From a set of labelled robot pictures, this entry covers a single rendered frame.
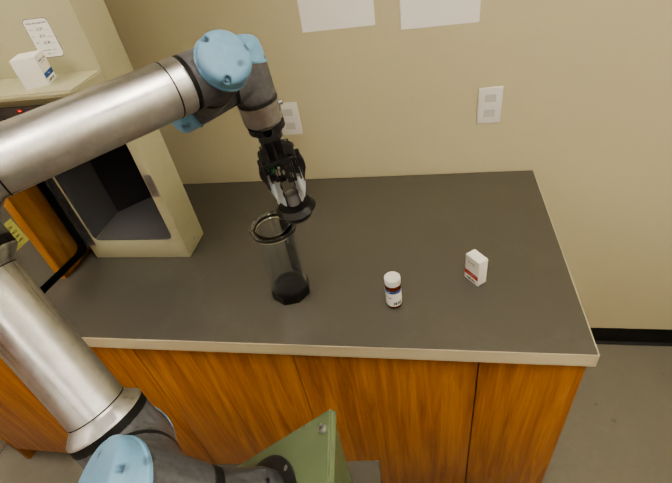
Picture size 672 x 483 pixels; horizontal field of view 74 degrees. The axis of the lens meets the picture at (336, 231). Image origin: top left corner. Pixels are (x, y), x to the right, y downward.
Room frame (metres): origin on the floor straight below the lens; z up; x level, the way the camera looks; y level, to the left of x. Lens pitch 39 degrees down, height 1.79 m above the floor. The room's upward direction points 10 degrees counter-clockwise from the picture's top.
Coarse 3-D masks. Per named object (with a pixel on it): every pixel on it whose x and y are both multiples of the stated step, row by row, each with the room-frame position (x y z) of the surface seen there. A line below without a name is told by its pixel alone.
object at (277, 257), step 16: (256, 224) 0.84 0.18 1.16; (272, 224) 0.86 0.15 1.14; (288, 224) 0.85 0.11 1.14; (272, 240) 0.77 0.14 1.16; (288, 240) 0.79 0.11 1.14; (272, 256) 0.78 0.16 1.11; (288, 256) 0.78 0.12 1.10; (272, 272) 0.79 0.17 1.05; (288, 272) 0.78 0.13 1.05; (304, 272) 0.82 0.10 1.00; (272, 288) 0.81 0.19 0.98; (288, 288) 0.78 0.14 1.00
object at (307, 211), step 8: (288, 192) 0.82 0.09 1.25; (296, 192) 0.82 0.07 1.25; (288, 200) 0.81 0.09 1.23; (296, 200) 0.81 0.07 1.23; (304, 200) 0.82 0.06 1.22; (312, 200) 0.82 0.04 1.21; (280, 208) 0.82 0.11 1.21; (288, 208) 0.81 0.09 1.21; (296, 208) 0.80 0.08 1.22; (304, 208) 0.79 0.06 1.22; (312, 208) 0.80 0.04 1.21; (280, 216) 0.80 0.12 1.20; (288, 216) 0.79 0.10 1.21; (296, 216) 0.78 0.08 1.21; (304, 216) 0.78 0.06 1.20
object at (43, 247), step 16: (32, 192) 1.06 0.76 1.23; (16, 208) 1.00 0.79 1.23; (32, 208) 1.03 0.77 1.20; (48, 208) 1.07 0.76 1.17; (16, 224) 0.98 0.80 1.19; (32, 224) 1.01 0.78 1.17; (48, 224) 1.04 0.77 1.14; (32, 240) 0.99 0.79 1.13; (48, 240) 1.02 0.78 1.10; (64, 240) 1.05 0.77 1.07; (16, 256) 0.94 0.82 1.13; (32, 256) 0.96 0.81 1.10; (48, 256) 0.99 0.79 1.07; (64, 256) 1.03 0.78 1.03; (32, 272) 0.94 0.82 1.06; (48, 272) 0.97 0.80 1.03
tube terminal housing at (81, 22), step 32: (0, 0) 1.07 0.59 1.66; (32, 0) 1.06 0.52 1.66; (64, 0) 1.04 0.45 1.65; (96, 0) 1.12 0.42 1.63; (0, 32) 1.08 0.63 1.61; (64, 32) 1.05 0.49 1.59; (96, 32) 1.07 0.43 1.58; (0, 64) 1.10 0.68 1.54; (64, 64) 1.06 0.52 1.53; (96, 64) 1.04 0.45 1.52; (128, 64) 1.13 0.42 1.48; (160, 160) 1.09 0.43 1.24; (160, 192) 1.04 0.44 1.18; (192, 224) 1.11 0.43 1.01; (128, 256) 1.09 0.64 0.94; (160, 256) 1.06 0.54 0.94
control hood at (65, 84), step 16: (0, 80) 1.09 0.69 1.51; (16, 80) 1.07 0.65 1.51; (64, 80) 1.00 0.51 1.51; (80, 80) 0.98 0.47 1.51; (96, 80) 1.01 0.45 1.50; (0, 96) 0.97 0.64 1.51; (16, 96) 0.96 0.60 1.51; (32, 96) 0.95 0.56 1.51; (48, 96) 0.94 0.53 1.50; (64, 96) 0.93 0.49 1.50
